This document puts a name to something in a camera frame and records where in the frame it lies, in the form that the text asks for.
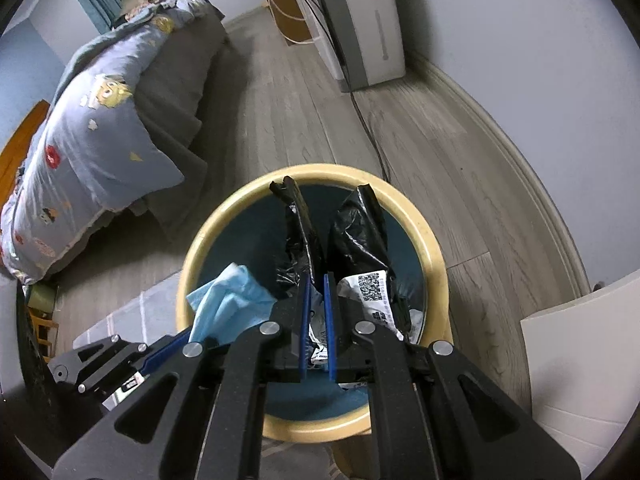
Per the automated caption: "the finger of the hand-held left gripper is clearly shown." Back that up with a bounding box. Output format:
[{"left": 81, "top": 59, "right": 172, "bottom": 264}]
[{"left": 47, "top": 329, "right": 194, "bottom": 397}]

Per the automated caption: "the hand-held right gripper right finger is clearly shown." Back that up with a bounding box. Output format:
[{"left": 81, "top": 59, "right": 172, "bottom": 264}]
[{"left": 322, "top": 274, "right": 583, "bottom": 480}]

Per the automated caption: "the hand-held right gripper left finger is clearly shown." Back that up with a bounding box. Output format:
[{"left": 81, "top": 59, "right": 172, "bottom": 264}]
[{"left": 52, "top": 275, "right": 314, "bottom": 480}]

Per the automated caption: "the blue face mask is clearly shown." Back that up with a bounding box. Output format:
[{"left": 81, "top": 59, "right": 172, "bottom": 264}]
[{"left": 186, "top": 262, "right": 279, "bottom": 347}]

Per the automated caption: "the black mailer bag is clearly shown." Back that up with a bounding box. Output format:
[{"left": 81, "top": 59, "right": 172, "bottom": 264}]
[{"left": 269, "top": 176, "right": 427, "bottom": 392}]

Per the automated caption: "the yellow rimmed teal bin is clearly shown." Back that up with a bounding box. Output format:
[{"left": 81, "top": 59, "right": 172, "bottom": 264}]
[{"left": 176, "top": 162, "right": 454, "bottom": 480}]

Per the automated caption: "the grey rug with white lines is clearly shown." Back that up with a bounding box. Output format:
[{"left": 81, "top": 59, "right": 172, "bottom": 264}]
[{"left": 72, "top": 270, "right": 342, "bottom": 480}]

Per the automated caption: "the wooden chair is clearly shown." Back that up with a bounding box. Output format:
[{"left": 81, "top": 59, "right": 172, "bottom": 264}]
[{"left": 30, "top": 307, "right": 61, "bottom": 357}]

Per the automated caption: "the green bin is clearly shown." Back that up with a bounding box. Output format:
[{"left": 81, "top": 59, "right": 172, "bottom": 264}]
[{"left": 27, "top": 285, "right": 59, "bottom": 312}]

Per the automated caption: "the bed with grey patterned quilt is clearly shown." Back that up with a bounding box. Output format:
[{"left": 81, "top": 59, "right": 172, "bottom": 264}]
[{"left": 0, "top": 0, "right": 212, "bottom": 287}]

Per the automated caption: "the grey bed sheet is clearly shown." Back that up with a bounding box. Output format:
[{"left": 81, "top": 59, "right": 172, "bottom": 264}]
[{"left": 132, "top": 10, "right": 232, "bottom": 242}]

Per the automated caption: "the white cabinet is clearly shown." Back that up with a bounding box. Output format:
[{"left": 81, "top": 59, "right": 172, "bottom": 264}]
[{"left": 520, "top": 270, "right": 640, "bottom": 477}]

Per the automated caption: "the white air purifier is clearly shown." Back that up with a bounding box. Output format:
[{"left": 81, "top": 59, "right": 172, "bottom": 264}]
[{"left": 302, "top": 0, "right": 407, "bottom": 94}]

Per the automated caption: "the wooden nightstand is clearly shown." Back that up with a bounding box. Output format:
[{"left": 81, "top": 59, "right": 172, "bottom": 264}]
[{"left": 249, "top": 0, "right": 322, "bottom": 47}]

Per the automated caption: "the black cable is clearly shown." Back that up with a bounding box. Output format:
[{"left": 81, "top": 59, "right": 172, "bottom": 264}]
[{"left": 280, "top": 0, "right": 395, "bottom": 182}]

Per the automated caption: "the wooden bed frame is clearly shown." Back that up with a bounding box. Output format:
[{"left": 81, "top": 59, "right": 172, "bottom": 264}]
[{"left": 0, "top": 100, "right": 52, "bottom": 197}]

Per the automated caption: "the white cable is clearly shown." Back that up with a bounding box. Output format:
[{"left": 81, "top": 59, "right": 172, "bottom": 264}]
[{"left": 264, "top": 0, "right": 322, "bottom": 47}]

